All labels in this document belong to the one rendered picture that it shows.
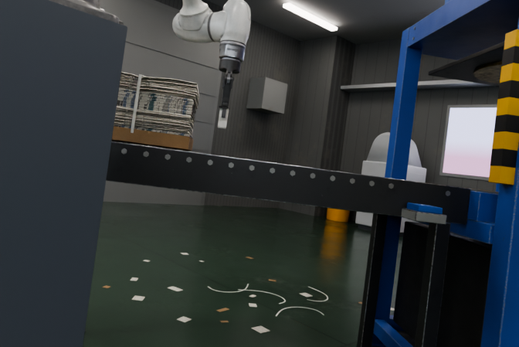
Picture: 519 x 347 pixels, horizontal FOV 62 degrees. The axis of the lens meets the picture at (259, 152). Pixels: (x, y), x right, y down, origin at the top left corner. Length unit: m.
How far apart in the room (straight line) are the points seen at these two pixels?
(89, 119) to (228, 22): 0.85
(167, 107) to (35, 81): 0.77
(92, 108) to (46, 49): 0.11
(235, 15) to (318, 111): 6.64
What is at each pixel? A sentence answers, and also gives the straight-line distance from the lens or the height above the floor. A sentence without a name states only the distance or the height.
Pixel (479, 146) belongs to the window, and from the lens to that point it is 7.18.
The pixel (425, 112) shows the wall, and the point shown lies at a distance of 7.63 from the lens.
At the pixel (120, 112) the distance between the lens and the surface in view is 1.50.
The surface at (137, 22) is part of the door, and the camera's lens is 6.67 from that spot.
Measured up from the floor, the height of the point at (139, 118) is 0.89.
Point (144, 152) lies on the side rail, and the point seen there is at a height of 0.78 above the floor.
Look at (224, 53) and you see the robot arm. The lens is 1.52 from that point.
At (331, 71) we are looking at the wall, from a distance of 8.12.
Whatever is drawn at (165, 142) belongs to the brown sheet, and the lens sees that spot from 1.47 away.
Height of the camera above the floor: 0.79
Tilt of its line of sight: 2 degrees up
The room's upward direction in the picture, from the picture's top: 7 degrees clockwise
